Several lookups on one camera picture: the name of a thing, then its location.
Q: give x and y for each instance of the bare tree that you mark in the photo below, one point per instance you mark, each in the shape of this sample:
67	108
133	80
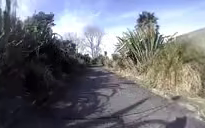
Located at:
92	40

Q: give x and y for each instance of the grey asphalt path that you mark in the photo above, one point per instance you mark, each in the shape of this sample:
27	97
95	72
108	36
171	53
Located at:
113	100

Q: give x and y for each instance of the dark leafy tree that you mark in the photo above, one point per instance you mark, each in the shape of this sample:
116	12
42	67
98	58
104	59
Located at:
146	20

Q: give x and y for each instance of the dry grass verge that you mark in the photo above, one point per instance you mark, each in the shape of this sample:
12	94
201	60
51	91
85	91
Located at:
170	75

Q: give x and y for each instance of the dark flax bushes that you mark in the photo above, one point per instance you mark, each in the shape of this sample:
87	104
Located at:
30	60

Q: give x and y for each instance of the grassy hillside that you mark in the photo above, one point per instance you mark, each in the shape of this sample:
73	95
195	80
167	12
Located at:
198	41

